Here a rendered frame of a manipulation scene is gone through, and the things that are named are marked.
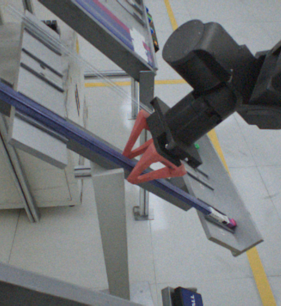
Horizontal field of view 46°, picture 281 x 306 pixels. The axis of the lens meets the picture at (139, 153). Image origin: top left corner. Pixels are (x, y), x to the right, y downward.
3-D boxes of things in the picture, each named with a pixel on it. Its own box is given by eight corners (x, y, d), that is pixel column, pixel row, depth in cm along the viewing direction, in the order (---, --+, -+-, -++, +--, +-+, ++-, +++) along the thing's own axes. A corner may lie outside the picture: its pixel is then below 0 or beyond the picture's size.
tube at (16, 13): (193, 147, 82) (196, 144, 81) (195, 151, 81) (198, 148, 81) (3, 6, 51) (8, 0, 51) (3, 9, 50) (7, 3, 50)
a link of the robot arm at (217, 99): (269, 97, 41) (250, 73, 45) (243, 63, 37) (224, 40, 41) (223, 131, 43) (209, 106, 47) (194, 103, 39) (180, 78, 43)
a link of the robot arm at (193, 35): (293, 131, 35) (315, 63, 37) (240, 66, 28) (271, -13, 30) (204, 128, 44) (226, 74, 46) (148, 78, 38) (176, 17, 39)
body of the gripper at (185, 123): (162, 152, 40) (211, 113, 38) (145, 103, 48) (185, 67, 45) (192, 173, 44) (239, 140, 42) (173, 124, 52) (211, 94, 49)
